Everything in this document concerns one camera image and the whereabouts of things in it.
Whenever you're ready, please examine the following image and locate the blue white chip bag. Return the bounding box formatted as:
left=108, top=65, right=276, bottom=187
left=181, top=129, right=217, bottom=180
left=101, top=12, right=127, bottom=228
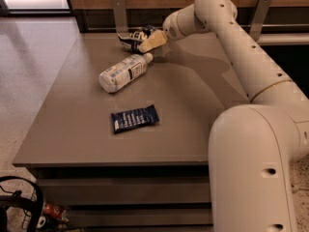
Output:
left=118, top=25, right=157, bottom=54

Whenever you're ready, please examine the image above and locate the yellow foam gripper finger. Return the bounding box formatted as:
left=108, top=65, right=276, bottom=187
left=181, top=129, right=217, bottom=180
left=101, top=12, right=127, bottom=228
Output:
left=137, top=30, right=167, bottom=53

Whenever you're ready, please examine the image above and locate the horizontal metal rail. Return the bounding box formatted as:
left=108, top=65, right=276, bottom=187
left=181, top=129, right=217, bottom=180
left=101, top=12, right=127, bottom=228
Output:
left=86, top=24, right=309, bottom=32

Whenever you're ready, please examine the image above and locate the white plastic water bottle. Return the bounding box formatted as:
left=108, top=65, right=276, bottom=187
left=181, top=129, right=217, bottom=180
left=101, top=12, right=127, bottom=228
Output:
left=98, top=53, right=154, bottom=93

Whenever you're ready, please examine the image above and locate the right metal railing post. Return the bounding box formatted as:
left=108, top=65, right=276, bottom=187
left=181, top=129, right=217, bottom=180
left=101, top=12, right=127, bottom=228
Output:
left=249, top=0, right=272, bottom=42

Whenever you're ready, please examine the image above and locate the grey drawer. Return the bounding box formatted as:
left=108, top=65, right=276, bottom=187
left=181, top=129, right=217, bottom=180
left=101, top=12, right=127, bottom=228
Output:
left=66, top=209, right=212, bottom=227
left=37, top=178, right=211, bottom=206

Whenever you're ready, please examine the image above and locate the dark blue snack bar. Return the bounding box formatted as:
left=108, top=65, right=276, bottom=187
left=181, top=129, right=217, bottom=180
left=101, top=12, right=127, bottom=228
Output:
left=111, top=104, right=159, bottom=134

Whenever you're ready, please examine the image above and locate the red snack packet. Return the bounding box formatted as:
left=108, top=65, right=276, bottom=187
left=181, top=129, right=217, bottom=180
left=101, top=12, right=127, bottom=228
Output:
left=42, top=203, right=66, bottom=220

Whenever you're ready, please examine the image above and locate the lower grey drawer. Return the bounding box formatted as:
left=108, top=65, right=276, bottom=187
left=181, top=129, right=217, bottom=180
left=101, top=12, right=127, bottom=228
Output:
left=66, top=209, right=212, bottom=227

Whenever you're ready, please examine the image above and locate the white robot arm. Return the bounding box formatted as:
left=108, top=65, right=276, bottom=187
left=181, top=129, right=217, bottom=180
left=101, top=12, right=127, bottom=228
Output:
left=138, top=0, right=309, bottom=232

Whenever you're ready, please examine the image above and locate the upper grey drawer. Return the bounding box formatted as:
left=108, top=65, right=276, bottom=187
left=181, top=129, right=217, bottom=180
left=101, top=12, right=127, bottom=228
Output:
left=37, top=178, right=211, bottom=206

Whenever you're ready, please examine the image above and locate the black curved strap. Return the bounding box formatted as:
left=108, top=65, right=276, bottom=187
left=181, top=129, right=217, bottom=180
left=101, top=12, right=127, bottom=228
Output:
left=0, top=175, right=44, bottom=232

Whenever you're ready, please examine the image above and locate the metal railing post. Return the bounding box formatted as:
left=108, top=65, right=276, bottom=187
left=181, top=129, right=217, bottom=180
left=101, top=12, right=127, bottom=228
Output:
left=111, top=0, right=128, bottom=33
left=249, top=0, right=272, bottom=42

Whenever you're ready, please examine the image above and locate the left metal railing post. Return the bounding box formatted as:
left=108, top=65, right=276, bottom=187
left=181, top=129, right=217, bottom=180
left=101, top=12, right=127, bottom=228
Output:
left=111, top=0, right=128, bottom=33

